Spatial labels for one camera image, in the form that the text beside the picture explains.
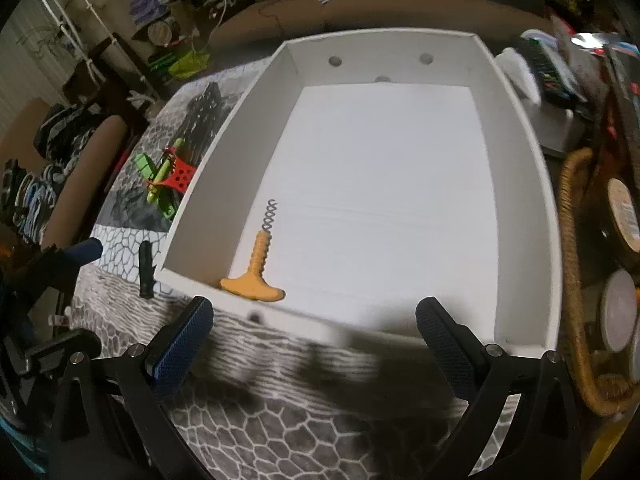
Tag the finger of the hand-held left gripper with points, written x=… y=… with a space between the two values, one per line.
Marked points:
x=85 y=251
x=55 y=350

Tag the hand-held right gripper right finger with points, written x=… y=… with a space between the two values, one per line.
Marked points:
x=445 y=350

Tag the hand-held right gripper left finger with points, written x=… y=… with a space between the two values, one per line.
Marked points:
x=177 y=355

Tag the red plastic grater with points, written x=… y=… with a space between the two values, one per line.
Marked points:
x=180 y=177

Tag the white rectangular container box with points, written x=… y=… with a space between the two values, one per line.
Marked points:
x=235 y=145

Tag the pile of dark clothes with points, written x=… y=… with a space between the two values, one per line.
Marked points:
x=50 y=125

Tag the wicker basket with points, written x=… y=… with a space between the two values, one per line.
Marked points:
x=575 y=285

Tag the jar with pale lid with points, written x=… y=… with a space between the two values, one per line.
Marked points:
x=635 y=355
x=617 y=310
x=622 y=210

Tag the pile of dark utensils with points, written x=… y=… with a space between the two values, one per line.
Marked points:
x=205 y=105

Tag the yellow packet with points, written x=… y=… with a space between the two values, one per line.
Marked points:
x=607 y=450

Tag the bright green bag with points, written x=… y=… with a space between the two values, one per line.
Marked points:
x=187 y=62

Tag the grey flat box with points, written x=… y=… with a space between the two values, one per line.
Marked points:
x=555 y=130

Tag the white metal rack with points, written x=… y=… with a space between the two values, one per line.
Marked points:
x=55 y=5

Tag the purple boxes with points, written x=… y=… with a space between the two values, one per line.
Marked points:
x=150 y=5

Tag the white cloth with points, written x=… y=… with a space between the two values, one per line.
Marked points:
x=520 y=75

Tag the black device with coloured buttons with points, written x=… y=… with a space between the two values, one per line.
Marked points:
x=545 y=70

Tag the colourful printed bag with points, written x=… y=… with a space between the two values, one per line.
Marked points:
x=620 y=75

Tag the brown sofa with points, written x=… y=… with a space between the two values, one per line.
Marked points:
x=400 y=5

